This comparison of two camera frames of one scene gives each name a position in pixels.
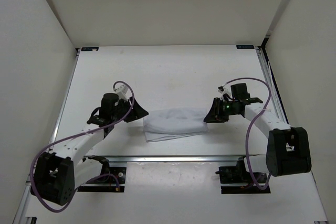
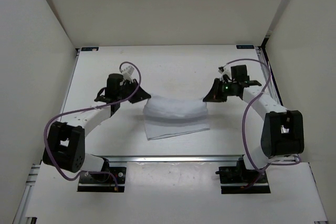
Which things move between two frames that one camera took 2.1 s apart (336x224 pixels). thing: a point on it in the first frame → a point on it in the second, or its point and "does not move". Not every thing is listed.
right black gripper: [214, 115] → [214, 95]
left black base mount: [105, 183] does not move
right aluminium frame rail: [275, 98] does not move
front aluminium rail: [169, 158] does not move
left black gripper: [138, 112] → [140, 95]
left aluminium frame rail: [77, 55] does not move
